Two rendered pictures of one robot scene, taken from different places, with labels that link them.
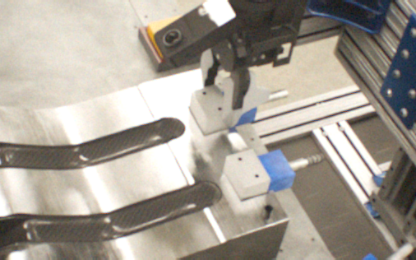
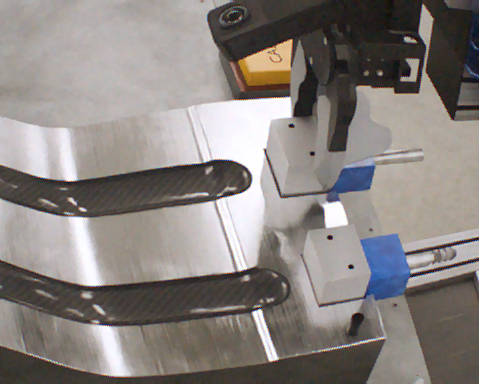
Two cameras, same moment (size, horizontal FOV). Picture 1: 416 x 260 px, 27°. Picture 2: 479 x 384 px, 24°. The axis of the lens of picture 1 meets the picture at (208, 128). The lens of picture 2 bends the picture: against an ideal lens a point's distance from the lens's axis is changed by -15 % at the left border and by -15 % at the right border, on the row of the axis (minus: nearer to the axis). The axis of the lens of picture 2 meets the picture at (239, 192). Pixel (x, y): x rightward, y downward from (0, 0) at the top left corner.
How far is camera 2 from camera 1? 0.22 m
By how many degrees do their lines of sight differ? 10
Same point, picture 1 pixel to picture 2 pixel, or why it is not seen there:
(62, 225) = (29, 284)
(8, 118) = not seen: outside the picture
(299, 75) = (478, 206)
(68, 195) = (45, 248)
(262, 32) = (376, 33)
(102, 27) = (168, 40)
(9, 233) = not seen: outside the picture
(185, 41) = (252, 22)
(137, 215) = (142, 302)
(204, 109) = (286, 149)
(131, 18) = not seen: hidden behind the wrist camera
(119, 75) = (174, 104)
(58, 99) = not seen: hidden behind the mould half
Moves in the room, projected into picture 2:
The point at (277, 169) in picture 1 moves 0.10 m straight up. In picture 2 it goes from (386, 262) to (413, 165)
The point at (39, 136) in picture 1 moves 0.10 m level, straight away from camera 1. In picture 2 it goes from (27, 160) to (47, 82)
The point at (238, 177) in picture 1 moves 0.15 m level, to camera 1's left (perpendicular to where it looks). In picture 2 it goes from (320, 265) to (119, 197)
